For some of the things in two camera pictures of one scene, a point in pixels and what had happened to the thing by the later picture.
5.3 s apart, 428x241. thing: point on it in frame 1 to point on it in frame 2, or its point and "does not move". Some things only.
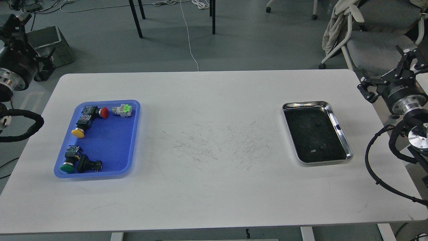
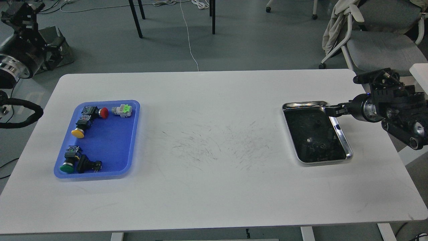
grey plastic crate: (43, 41) does not move
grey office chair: (370, 46) does not move
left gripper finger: (47, 65) to (54, 51)
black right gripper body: (402, 82) to (363, 107)
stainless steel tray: (315, 134) does not move
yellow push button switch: (82, 124) does not move
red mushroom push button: (103, 111) does not move
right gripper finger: (403, 70) to (336, 110)
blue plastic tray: (112, 140) does not move
